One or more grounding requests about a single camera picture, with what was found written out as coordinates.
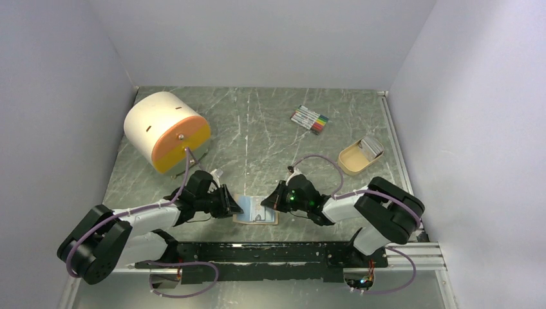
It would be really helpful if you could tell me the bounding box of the pack of coloured marker pens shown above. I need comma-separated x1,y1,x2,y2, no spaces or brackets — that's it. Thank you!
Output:
290,105,329,135

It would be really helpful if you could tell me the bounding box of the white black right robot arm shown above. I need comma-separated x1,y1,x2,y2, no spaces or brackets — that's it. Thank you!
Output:
261,173,426,267

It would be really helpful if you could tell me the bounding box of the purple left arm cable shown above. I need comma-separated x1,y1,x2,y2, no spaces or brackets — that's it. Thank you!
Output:
64,147,202,279

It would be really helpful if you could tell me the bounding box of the aluminium table edge rail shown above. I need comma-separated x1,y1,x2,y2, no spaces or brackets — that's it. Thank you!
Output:
377,91,458,308

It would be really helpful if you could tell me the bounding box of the beige oval plastic tray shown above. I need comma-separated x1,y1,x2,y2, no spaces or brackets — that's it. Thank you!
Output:
337,138,384,176

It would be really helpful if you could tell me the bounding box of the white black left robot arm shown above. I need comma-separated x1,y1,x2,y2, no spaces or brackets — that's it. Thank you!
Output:
57,170,243,285

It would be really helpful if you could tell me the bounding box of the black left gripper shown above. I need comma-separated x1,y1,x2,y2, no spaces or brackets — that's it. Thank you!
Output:
195,183,243,219

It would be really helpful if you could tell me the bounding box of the stack of cards in tray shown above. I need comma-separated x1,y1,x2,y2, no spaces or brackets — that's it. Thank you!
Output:
360,136,384,157

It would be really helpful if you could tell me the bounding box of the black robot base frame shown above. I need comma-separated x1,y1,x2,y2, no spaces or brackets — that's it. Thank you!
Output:
135,229,389,284

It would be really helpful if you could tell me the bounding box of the round pink yellow drawer box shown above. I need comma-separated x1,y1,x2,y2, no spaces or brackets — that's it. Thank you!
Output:
124,91,211,176

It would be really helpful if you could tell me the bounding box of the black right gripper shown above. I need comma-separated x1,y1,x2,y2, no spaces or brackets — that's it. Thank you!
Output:
261,180,310,212

